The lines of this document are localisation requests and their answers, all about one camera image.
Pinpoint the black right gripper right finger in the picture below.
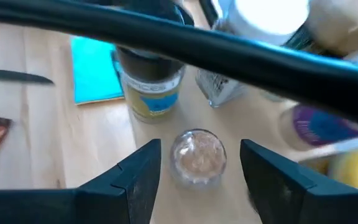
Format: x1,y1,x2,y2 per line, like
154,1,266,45
240,139,358,224

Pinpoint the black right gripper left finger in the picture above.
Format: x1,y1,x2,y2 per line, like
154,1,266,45
0,138,162,224

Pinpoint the purple label black lid jar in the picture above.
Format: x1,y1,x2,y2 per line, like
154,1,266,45
278,104,358,147

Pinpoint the small cork lid glass jar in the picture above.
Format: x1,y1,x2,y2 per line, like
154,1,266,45
169,128,228,190

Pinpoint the orange label black lid jar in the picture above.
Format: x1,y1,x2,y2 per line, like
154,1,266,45
116,0,195,124

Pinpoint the white lid clear spice jar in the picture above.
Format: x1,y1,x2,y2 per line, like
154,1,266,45
195,0,310,109

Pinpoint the tan lid spice jar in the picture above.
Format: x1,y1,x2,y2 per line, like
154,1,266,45
305,0,358,58

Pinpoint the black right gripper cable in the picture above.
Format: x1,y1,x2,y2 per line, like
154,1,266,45
0,0,358,131

